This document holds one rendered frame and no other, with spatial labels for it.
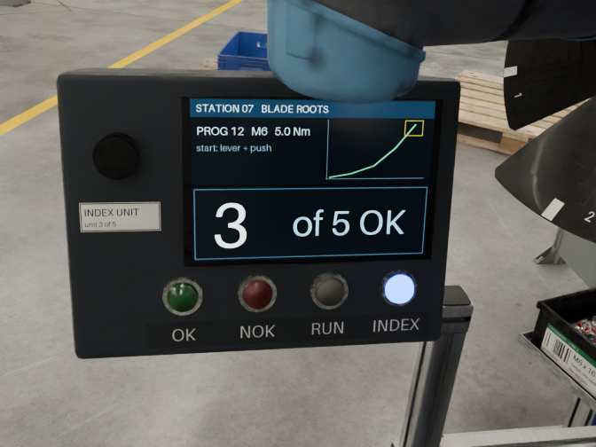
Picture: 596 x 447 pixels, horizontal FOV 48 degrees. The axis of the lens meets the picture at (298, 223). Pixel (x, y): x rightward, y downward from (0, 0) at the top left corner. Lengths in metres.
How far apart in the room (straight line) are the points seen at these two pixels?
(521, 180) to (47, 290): 1.79
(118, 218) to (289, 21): 0.20
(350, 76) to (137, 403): 1.74
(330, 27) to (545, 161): 0.81
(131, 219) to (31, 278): 2.12
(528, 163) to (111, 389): 1.38
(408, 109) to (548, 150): 0.65
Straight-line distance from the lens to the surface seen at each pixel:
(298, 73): 0.30
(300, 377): 2.05
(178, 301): 0.44
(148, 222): 0.44
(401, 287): 0.47
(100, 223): 0.44
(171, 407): 1.96
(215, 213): 0.43
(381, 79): 0.30
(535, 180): 1.07
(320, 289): 0.45
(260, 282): 0.45
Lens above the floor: 1.38
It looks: 29 degrees down
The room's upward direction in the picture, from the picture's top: 4 degrees clockwise
